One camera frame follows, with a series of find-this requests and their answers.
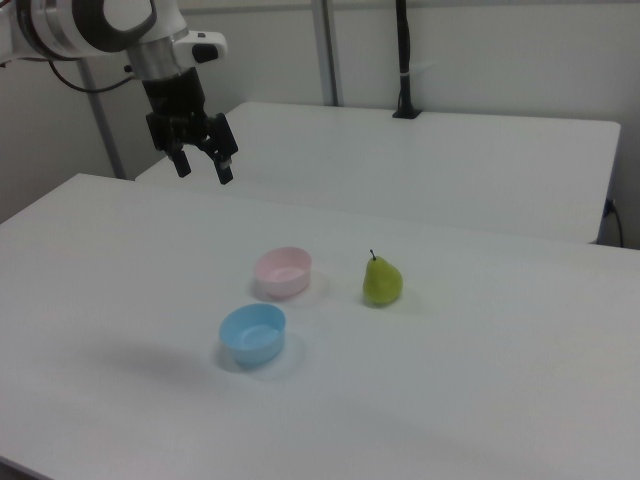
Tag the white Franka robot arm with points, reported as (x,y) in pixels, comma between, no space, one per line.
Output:
(100,30)

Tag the pink plastic bowl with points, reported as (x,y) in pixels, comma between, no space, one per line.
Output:
(283,275)

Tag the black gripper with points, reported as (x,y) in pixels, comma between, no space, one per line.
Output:
(175,112)

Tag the grey partition post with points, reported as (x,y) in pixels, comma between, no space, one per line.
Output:
(327,50)
(102,125)

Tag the black camera stand pole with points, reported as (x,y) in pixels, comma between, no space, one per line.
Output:
(404,60)

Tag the blue plastic bowl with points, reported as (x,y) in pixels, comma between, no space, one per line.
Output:
(253,335)

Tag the green pear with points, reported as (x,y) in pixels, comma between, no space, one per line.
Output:
(382,282)

